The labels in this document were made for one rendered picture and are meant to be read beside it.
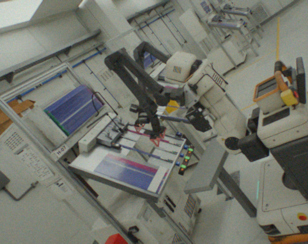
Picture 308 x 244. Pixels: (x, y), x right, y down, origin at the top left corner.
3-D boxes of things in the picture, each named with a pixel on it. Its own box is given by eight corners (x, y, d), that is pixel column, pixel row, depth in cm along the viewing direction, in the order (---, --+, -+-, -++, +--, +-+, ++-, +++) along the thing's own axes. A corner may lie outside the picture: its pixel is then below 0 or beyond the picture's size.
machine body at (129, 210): (205, 205, 264) (167, 159, 252) (186, 273, 209) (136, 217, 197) (159, 217, 302) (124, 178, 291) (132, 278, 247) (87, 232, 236)
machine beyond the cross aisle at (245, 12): (266, 29, 753) (227, -30, 717) (264, 36, 689) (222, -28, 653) (224, 56, 833) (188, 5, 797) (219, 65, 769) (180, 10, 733)
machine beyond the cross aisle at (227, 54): (262, 43, 640) (217, -26, 604) (260, 54, 576) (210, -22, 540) (215, 73, 721) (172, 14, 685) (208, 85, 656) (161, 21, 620)
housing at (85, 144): (117, 126, 252) (116, 114, 245) (88, 158, 214) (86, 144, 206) (109, 124, 255) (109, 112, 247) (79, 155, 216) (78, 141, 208)
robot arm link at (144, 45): (139, 36, 193) (145, 38, 202) (131, 53, 198) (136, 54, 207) (190, 69, 183) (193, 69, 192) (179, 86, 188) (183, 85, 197)
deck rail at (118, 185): (158, 201, 182) (159, 195, 178) (157, 203, 180) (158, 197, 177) (70, 169, 201) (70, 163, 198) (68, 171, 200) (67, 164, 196)
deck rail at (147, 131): (185, 144, 235) (186, 139, 232) (185, 146, 233) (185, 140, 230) (114, 123, 255) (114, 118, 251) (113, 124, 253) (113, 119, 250)
